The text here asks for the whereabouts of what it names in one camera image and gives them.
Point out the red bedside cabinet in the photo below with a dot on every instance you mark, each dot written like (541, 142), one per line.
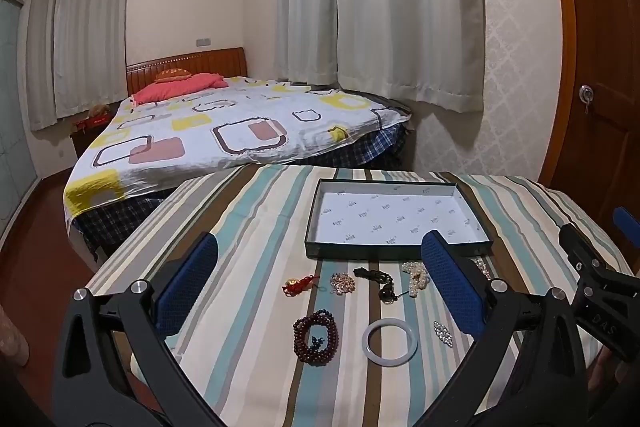
(88, 128)

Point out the silver crystal brooch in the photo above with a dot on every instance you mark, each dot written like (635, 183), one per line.
(443, 334)

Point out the white curtain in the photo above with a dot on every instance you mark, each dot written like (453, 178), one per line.
(423, 51)
(75, 58)

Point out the door lock with key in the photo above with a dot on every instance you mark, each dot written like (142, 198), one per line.
(586, 96)

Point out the red pillow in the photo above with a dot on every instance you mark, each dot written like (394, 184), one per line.
(162, 91)

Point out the rose gold bead cluster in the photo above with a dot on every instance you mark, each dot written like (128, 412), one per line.
(342, 284)

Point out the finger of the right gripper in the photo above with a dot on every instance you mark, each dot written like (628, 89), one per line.
(628, 225)
(585, 251)

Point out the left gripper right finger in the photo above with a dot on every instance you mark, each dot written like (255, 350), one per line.
(458, 282)

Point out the wooden headboard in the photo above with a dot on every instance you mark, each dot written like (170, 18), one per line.
(226, 62)

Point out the pink crystal flower brooch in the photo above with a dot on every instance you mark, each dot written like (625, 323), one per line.
(481, 265)

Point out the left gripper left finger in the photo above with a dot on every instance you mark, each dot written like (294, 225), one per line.
(180, 281)

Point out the bed with patterned sheet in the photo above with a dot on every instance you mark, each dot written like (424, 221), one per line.
(149, 149)

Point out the left white curtain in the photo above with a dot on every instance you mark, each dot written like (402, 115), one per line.
(75, 58)

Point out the right white curtain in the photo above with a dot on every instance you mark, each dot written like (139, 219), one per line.
(423, 51)

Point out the green shallow tray box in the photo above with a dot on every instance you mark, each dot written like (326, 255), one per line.
(385, 221)

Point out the red knot gold charm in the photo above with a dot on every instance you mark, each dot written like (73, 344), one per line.
(294, 287)

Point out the white jade bangle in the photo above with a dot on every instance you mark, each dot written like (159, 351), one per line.
(389, 342)

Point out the brown wooden door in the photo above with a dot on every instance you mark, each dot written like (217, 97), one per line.
(594, 157)

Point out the right hand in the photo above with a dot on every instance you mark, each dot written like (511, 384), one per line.
(607, 369)

